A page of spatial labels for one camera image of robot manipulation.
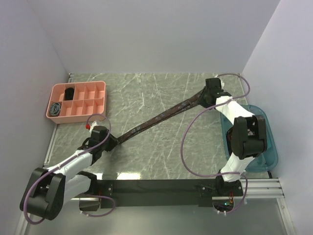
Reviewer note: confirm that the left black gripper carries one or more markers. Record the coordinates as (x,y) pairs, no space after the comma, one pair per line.
(114,141)

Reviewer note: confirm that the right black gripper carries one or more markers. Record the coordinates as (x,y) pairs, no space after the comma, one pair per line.
(201,102)

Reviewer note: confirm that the brown blue floral tie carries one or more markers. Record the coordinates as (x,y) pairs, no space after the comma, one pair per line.
(169,113)

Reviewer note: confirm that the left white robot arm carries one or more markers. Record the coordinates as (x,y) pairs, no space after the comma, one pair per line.
(48,189)

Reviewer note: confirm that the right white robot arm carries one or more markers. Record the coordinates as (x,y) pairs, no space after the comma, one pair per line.
(247,136)

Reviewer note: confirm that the pink compartment organizer tray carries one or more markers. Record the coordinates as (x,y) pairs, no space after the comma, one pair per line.
(89,99)

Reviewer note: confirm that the dark red patterned tie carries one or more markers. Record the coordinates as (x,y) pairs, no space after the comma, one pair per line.
(229,137)

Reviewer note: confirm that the grey patterned rolled tie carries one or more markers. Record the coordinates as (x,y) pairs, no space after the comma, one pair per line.
(55,109)

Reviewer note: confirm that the black rolled tie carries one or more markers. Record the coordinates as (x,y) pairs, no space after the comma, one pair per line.
(69,94)

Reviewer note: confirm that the teal transparent plastic bin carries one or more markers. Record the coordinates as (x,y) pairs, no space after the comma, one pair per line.
(266,161)

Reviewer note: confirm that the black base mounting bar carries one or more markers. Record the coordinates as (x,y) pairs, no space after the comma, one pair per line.
(179,192)

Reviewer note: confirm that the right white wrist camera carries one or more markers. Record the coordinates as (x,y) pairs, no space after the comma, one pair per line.
(222,84)

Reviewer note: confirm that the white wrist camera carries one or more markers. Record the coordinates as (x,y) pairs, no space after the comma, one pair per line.
(222,84)
(90,127)

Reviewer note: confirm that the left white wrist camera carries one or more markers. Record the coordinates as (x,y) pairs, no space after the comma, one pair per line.
(90,127)

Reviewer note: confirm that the aluminium frame rail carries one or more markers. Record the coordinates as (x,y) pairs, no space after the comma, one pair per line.
(264,189)

